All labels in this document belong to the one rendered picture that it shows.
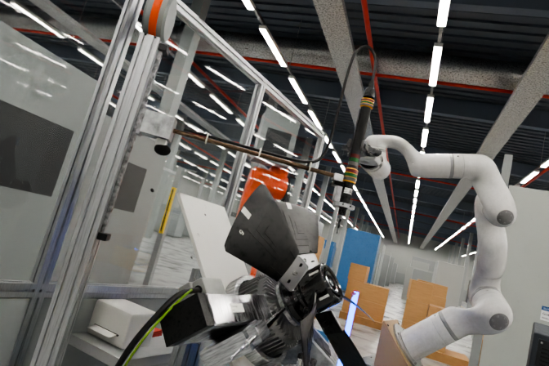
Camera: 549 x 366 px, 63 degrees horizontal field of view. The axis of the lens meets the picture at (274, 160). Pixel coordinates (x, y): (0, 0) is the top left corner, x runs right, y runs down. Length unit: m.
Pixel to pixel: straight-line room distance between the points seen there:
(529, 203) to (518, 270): 0.42
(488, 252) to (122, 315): 1.28
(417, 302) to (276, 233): 7.72
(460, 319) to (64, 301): 1.37
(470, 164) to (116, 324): 1.29
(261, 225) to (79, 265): 0.54
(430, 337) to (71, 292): 1.29
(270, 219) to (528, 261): 2.19
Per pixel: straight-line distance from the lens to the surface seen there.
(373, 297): 10.59
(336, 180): 1.42
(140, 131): 1.39
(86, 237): 1.39
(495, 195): 1.71
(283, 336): 1.32
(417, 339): 1.94
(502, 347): 3.14
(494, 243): 1.82
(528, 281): 3.14
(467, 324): 1.91
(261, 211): 1.18
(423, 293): 8.86
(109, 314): 1.58
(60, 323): 1.43
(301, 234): 1.45
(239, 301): 1.17
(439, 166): 1.68
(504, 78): 9.97
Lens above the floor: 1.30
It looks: 10 degrees up
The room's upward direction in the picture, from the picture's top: 15 degrees clockwise
